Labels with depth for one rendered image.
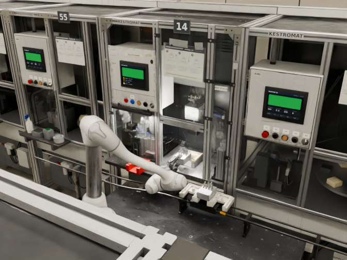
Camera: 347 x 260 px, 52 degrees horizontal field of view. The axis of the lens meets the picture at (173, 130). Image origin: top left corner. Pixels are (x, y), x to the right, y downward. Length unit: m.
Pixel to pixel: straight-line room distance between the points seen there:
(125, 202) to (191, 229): 0.60
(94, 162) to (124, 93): 0.70
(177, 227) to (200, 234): 0.17
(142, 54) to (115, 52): 0.24
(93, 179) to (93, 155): 0.17
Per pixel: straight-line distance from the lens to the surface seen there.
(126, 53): 2.67
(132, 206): 2.81
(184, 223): 2.64
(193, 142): 3.13
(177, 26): 2.41
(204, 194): 2.50
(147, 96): 2.65
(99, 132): 2.06
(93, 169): 2.33
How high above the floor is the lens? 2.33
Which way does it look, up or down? 24 degrees down
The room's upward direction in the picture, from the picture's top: straight up
